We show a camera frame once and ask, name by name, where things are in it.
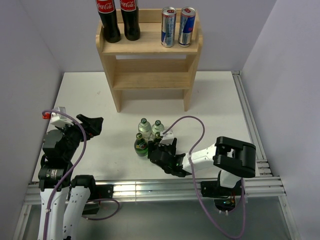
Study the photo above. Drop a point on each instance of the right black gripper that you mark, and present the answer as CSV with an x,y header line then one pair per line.
x,y
173,147

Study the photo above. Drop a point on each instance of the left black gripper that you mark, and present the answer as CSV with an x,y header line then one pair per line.
x,y
92,125

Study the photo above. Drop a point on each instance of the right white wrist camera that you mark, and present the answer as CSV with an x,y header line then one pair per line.
x,y
167,138

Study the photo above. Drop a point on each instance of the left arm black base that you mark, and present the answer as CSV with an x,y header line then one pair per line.
x,y
102,191

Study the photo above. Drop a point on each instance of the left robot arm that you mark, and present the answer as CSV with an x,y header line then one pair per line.
x,y
63,197

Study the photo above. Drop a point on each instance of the green glass bottle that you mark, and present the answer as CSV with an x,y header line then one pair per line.
x,y
157,138
140,145

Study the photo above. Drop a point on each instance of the silver blue can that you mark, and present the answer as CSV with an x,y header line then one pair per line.
x,y
168,26
187,21

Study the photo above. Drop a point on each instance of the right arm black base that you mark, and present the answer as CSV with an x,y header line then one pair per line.
x,y
224,198

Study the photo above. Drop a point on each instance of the coca-cola bottle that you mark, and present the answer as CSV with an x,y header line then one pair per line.
x,y
108,15
130,16

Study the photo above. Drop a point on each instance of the clear glass bottle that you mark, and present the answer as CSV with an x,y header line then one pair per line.
x,y
157,127
144,127

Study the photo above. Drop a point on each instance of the aluminium table frame rail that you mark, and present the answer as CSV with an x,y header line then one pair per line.
x,y
234,117

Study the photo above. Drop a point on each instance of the right Coca-Cola bottle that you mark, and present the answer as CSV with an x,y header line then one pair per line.
x,y
130,16

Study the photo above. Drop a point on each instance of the wooden two-tier shelf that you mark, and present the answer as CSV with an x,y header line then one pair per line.
x,y
146,64

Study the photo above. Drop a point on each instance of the left Coca-Cola bottle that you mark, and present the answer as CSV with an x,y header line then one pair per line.
x,y
108,15

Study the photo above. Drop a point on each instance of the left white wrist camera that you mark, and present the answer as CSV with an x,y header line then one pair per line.
x,y
57,120

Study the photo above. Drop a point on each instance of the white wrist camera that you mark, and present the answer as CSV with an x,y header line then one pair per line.
x,y
167,138
57,120

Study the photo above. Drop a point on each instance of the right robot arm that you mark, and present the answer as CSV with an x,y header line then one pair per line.
x,y
235,159

